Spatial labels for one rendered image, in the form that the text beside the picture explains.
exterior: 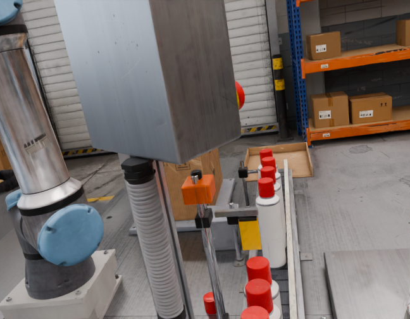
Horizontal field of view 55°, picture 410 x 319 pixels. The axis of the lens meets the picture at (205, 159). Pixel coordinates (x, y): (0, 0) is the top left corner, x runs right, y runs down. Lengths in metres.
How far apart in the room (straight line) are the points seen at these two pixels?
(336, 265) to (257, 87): 4.15
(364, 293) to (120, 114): 0.60
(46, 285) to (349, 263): 0.64
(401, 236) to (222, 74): 0.82
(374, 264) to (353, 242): 0.18
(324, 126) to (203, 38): 4.12
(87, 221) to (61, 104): 4.85
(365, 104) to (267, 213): 3.71
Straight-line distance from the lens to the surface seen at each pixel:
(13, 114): 0.71
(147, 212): 0.42
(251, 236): 0.62
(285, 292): 0.85
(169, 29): 0.36
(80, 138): 5.57
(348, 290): 0.85
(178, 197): 1.21
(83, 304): 0.90
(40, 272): 0.92
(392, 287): 0.87
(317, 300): 0.90
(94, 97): 0.46
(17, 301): 0.97
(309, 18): 5.01
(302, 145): 1.76
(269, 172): 0.88
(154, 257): 0.45
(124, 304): 0.99
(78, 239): 0.74
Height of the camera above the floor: 1.40
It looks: 18 degrees down
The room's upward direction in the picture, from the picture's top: 10 degrees counter-clockwise
